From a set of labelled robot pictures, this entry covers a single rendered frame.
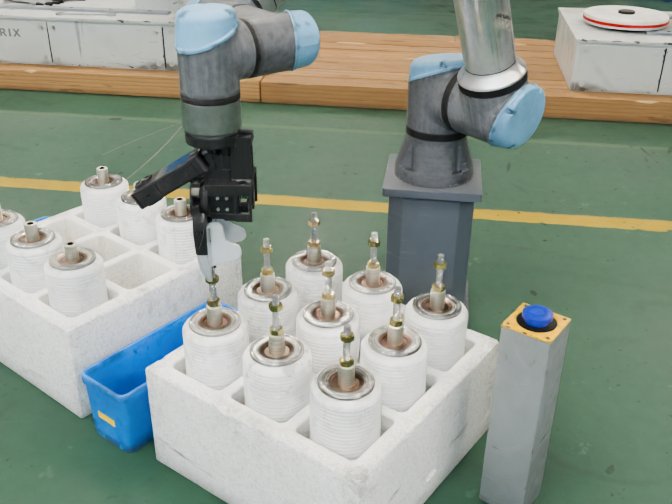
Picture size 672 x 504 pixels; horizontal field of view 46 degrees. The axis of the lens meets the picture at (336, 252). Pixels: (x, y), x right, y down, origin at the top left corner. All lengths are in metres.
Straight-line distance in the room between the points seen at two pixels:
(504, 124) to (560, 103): 1.59
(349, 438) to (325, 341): 0.17
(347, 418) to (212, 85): 0.45
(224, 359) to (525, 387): 0.42
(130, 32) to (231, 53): 2.17
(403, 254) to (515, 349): 0.53
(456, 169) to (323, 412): 0.65
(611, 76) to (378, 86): 0.82
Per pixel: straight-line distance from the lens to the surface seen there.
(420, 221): 1.52
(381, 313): 1.25
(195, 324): 1.17
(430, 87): 1.45
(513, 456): 1.18
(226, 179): 1.05
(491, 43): 1.32
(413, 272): 1.57
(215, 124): 1.00
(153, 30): 3.11
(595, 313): 1.75
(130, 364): 1.40
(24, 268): 1.46
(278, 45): 1.03
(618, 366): 1.60
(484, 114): 1.37
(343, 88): 2.92
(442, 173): 1.49
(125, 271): 1.54
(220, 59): 0.98
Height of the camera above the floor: 0.89
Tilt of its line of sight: 28 degrees down
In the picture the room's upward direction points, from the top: 1 degrees clockwise
